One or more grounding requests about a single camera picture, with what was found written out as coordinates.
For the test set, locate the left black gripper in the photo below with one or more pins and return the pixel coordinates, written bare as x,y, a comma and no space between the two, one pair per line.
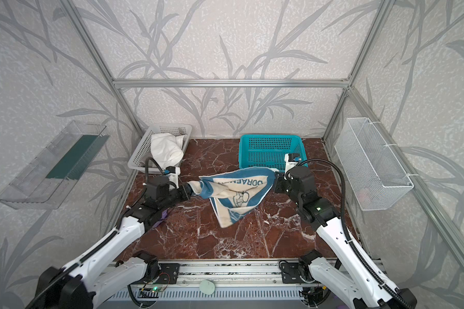
183,191

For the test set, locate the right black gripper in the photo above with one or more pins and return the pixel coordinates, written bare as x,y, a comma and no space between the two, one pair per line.
280,185

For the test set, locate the blue beige Doraemon towel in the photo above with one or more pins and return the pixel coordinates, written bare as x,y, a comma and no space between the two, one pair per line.
234,194

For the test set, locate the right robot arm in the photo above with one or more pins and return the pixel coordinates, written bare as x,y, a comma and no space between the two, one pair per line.
362,284

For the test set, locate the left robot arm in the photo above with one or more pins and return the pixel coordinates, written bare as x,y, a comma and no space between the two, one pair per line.
84,282

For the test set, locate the grey plastic basket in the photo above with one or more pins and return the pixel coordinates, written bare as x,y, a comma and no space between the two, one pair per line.
137,160

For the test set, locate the teal plastic basket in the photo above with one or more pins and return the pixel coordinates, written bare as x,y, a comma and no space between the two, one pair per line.
268,150

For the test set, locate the white crumpled towel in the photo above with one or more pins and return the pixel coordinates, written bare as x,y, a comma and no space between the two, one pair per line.
167,149

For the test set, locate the pale green round disc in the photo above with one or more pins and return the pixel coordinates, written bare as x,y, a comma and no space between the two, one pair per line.
207,287

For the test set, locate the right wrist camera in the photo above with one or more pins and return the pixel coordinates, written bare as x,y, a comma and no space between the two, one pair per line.
291,160

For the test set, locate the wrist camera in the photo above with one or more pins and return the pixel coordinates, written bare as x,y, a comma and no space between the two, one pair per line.
173,173
291,160

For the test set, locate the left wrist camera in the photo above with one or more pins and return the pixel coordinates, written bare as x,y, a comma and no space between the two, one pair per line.
173,173

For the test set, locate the white wire mesh basket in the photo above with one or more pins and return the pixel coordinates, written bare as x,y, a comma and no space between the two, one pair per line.
377,178

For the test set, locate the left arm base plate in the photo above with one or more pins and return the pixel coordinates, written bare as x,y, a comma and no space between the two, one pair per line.
167,274

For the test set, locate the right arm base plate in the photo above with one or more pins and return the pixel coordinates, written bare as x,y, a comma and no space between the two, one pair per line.
290,272

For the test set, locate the clear acrylic wall shelf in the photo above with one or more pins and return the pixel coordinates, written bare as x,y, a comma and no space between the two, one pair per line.
47,181

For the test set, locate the aluminium rail frame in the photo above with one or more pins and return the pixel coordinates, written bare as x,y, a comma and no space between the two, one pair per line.
250,272

